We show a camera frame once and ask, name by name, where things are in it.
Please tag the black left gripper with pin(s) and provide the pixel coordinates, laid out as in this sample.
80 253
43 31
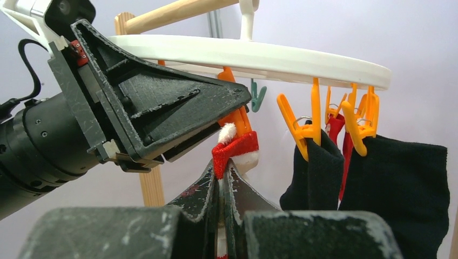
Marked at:
140 109

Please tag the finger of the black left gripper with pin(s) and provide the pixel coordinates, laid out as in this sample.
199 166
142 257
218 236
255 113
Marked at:
181 149

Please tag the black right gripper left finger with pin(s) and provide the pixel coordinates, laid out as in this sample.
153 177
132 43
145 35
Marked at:
184 228

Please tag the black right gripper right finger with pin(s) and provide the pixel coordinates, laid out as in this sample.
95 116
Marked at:
255 228

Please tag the red snowflake santa face sock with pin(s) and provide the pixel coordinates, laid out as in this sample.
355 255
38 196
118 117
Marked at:
244 152

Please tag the white round clip hanger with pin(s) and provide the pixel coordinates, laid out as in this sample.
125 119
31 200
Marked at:
247 58

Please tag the black sock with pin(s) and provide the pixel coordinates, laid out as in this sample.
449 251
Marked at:
315 183
406 184

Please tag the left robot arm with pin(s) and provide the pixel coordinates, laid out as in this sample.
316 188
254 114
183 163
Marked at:
41 149

